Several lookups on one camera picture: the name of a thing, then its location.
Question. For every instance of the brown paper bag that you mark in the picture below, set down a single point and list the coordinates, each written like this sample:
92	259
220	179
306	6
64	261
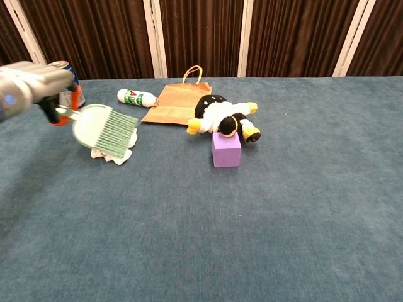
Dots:
176	104

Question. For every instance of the blue soda can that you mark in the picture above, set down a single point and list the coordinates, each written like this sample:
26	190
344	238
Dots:
73	73

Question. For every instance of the white tissue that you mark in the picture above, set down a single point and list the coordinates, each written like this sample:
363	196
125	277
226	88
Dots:
119	160

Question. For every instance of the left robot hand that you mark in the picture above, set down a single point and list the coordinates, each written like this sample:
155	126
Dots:
50	81

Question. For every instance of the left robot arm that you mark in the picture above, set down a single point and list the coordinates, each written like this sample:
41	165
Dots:
12	91

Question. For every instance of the purple foam cube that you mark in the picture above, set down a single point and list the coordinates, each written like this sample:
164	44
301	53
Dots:
226	152

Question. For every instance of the brown curtain panel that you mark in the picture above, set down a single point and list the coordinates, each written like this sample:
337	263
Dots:
94	37
9	41
201	31
299	37
381	37

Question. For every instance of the white partition post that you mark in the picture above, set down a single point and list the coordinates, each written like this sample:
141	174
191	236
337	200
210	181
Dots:
352	41
155	37
26	37
245	37

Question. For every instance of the teal velvet table cover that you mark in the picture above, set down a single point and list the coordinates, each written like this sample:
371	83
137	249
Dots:
283	204

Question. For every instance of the white bottle green label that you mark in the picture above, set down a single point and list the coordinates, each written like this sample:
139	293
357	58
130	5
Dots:
135	97

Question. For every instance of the black white penguin plush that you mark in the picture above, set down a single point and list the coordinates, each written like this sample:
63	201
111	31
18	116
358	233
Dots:
217	113

